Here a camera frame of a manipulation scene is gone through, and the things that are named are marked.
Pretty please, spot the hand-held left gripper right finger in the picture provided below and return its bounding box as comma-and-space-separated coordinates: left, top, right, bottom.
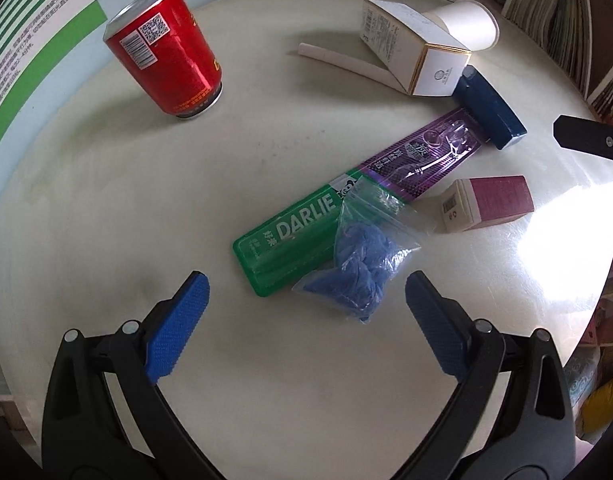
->
387, 270, 577, 480

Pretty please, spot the red drink can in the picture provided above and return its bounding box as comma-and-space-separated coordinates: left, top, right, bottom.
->
103, 0, 223, 122

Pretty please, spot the row of pale books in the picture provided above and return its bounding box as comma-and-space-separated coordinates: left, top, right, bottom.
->
501, 0, 613, 126

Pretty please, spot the green toothpaste box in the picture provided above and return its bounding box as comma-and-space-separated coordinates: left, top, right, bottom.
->
232, 170, 372, 298

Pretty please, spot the purple toothbrush pack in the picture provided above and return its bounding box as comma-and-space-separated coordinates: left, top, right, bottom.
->
359, 107, 490, 203

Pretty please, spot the wooden bookshelf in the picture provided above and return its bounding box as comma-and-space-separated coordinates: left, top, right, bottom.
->
497, 0, 613, 128

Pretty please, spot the green and white wall poster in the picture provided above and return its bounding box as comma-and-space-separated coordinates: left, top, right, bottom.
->
0, 0, 107, 171

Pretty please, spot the navy blue box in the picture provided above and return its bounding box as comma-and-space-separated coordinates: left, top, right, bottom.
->
454, 66, 528, 151

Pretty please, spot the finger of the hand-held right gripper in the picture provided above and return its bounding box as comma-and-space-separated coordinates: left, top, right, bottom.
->
553, 115, 613, 166

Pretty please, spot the white carton box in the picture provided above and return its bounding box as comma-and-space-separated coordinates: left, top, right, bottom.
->
361, 0, 473, 98

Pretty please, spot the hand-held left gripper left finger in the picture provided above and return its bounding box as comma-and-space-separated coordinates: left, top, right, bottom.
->
41, 271, 222, 480

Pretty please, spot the small maroon box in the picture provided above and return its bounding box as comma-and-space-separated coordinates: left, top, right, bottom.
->
441, 175, 535, 233

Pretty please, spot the white paper cup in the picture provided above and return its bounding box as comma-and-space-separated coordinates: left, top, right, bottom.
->
424, 0, 501, 52

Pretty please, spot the zip bag of blue gloves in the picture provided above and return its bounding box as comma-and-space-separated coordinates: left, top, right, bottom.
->
291, 180, 422, 325

